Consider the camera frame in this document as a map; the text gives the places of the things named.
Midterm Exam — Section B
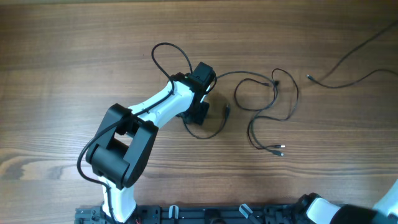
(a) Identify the thick black USB cable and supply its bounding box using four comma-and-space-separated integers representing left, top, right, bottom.
182, 70, 277, 140

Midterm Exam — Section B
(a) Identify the thin black USB cable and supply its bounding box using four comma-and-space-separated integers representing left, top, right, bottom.
305, 20, 398, 90

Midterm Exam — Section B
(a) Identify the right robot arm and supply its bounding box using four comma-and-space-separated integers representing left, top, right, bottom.
292, 183, 397, 224

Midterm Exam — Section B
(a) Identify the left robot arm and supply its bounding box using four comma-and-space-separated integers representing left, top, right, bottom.
86, 62, 216, 223

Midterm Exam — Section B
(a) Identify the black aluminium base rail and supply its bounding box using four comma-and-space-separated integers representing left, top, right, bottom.
74, 203, 312, 224

